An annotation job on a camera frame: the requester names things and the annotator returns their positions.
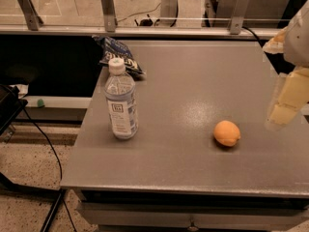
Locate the grey cabinet behind glass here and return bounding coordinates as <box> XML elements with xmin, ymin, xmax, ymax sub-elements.
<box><xmin>204</xmin><ymin>0</ymin><xmax>290</xmax><ymax>28</ymax></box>

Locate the orange fruit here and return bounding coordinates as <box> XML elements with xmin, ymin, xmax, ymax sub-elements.
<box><xmin>213</xmin><ymin>121</ymin><xmax>240</xmax><ymax>147</ymax></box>

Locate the horizontal metal rail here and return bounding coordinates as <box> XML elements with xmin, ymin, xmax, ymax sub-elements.
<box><xmin>0</xmin><ymin>25</ymin><xmax>279</xmax><ymax>40</ymax></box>

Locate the right metal railing post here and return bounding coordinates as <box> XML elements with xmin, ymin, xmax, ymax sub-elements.
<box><xmin>230</xmin><ymin>0</ymin><xmax>250</xmax><ymax>35</ymax></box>

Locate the blue chip bag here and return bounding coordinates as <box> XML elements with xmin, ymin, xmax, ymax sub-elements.
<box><xmin>93</xmin><ymin>36</ymin><xmax>144</xmax><ymax>75</ymax></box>

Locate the black floor cable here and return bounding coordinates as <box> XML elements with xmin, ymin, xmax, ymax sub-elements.
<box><xmin>18</xmin><ymin>106</ymin><xmax>78</xmax><ymax>232</ymax></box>

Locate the left metal railing post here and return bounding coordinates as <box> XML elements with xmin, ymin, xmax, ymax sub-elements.
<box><xmin>17</xmin><ymin>0</ymin><xmax>43</xmax><ymax>31</ymax></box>

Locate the middle metal railing post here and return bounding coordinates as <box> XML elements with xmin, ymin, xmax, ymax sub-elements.
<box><xmin>100</xmin><ymin>0</ymin><xmax>118</xmax><ymax>32</ymax></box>

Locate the metal railing post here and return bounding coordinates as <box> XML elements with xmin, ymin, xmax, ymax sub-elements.
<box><xmin>230</xmin><ymin>0</ymin><xmax>250</xmax><ymax>35</ymax></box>
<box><xmin>17</xmin><ymin>0</ymin><xmax>43</xmax><ymax>31</ymax></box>
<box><xmin>100</xmin><ymin>0</ymin><xmax>118</xmax><ymax>32</ymax></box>

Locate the clear plastic water bottle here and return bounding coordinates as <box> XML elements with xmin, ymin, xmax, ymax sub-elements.
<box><xmin>104</xmin><ymin>58</ymin><xmax>138</xmax><ymax>140</ymax></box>

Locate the small green object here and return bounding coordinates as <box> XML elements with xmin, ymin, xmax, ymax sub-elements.
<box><xmin>37</xmin><ymin>99</ymin><xmax>45</xmax><ymax>108</ymax></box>

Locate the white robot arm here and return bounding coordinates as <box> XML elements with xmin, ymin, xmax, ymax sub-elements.
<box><xmin>263</xmin><ymin>0</ymin><xmax>309</xmax><ymax>131</ymax></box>

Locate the black device at left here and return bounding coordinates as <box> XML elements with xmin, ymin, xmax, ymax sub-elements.
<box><xmin>0</xmin><ymin>85</ymin><xmax>28</xmax><ymax>135</ymax></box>

